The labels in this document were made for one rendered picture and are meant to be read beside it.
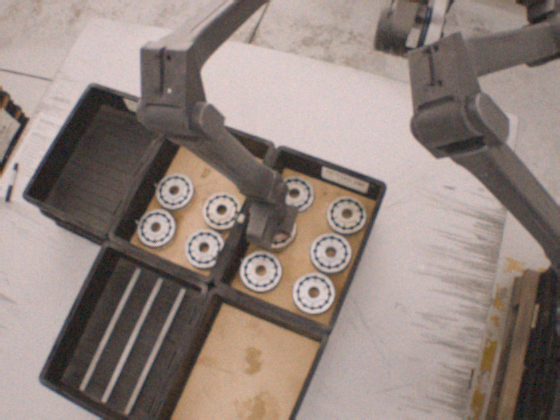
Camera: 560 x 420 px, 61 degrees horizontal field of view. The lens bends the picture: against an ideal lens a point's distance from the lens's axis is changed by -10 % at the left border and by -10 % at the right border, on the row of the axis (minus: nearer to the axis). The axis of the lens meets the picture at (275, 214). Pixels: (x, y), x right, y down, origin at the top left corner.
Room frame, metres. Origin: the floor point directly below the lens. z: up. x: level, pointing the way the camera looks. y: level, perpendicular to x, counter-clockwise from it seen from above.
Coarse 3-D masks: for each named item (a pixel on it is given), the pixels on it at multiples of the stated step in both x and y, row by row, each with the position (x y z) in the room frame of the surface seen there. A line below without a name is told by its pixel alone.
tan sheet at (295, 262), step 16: (288, 176) 0.59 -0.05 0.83; (304, 176) 0.58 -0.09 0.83; (320, 192) 0.53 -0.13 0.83; (336, 192) 0.52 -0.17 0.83; (320, 208) 0.49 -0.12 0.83; (368, 208) 0.47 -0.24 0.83; (304, 224) 0.45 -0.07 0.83; (320, 224) 0.44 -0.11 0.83; (304, 240) 0.41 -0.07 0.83; (352, 240) 0.39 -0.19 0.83; (288, 256) 0.37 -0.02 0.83; (304, 256) 0.36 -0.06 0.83; (352, 256) 0.34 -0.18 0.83; (256, 272) 0.34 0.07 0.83; (288, 272) 0.33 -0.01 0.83; (304, 272) 0.32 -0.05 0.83; (240, 288) 0.30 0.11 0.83; (288, 288) 0.29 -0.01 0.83; (336, 288) 0.27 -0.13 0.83; (288, 304) 0.25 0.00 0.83; (320, 320) 0.19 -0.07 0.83
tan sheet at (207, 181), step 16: (176, 160) 0.69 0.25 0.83; (192, 160) 0.68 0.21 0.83; (192, 176) 0.63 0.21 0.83; (208, 176) 0.62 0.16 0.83; (176, 192) 0.59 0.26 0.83; (208, 192) 0.58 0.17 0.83; (160, 208) 0.55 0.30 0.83; (192, 208) 0.54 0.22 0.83; (192, 224) 0.49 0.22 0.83; (176, 240) 0.45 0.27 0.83; (224, 240) 0.44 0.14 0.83; (176, 256) 0.41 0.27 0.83; (208, 272) 0.36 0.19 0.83
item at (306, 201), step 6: (288, 180) 0.57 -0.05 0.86; (294, 180) 0.56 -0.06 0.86; (300, 180) 0.56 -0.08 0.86; (306, 180) 0.56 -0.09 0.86; (300, 186) 0.54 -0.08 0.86; (306, 186) 0.54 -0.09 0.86; (306, 192) 0.52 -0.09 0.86; (312, 192) 0.52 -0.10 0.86; (306, 198) 0.51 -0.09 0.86; (312, 198) 0.50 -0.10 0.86; (294, 204) 0.49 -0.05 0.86; (300, 204) 0.49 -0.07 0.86; (306, 204) 0.49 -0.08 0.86; (300, 210) 0.48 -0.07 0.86
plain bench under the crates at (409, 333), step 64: (64, 64) 1.23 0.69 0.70; (128, 64) 1.17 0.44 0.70; (256, 64) 1.08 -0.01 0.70; (320, 64) 1.04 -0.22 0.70; (256, 128) 0.83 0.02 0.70; (320, 128) 0.80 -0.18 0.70; (384, 128) 0.77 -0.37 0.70; (512, 128) 0.72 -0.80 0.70; (448, 192) 0.53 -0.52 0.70; (0, 256) 0.53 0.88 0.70; (64, 256) 0.50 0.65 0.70; (384, 256) 0.37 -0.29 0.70; (448, 256) 0.34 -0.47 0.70; (0, 320) 0.32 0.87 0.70; (64, 320) 0.30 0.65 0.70; (384, 320) 0.19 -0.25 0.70; (448, 320) 0.16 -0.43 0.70; (0, 384) 0.12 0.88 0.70; (320, 384) 0.04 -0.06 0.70; (384, 384) 0.01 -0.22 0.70; (448, 384) -0.02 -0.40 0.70
